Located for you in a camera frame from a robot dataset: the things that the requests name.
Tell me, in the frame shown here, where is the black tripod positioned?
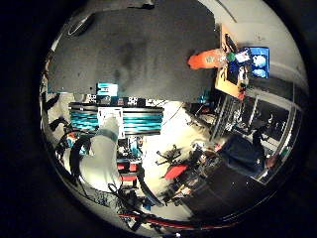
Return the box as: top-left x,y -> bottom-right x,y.
156,144 -> 183,167

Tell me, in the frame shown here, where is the red cable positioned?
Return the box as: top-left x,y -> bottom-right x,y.
118,212 -> 232,231

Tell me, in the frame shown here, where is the blue box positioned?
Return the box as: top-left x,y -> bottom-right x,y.
245,46 -> 270,79

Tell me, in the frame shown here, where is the person in dark clothes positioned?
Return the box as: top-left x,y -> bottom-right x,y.
218,127 -> 269,178

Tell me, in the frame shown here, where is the teal black striped rack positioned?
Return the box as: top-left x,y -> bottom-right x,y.
68,102 -> 164,137

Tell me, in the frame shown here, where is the red flat item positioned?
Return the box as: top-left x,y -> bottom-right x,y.
163,165 -> 188,180

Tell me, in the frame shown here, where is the dark grey table mat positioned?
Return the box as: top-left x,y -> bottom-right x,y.
48,1 -> 222,103

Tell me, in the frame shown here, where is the clear bottle orange label green cap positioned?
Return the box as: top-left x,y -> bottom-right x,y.
186,48 -> 238,70

